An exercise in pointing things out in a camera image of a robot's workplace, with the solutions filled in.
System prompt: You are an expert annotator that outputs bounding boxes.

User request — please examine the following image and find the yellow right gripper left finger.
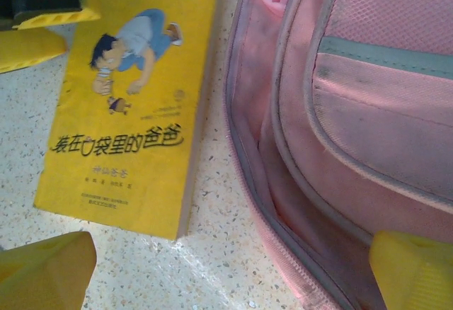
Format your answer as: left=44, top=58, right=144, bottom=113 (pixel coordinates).
left=0, top=231, right=97, bottom=310

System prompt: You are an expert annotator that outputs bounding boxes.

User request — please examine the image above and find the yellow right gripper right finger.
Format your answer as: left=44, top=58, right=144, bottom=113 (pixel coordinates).
left=369, top=230, right=453, bottom=310

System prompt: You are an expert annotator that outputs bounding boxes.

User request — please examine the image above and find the yellow cartoon book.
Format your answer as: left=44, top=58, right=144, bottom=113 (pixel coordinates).
left=33, top=0, right=222, bottom=241

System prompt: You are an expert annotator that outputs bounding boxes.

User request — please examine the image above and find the pink student backpack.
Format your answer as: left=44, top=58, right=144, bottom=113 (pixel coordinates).
left=223, top=0, right=453, bottom=310

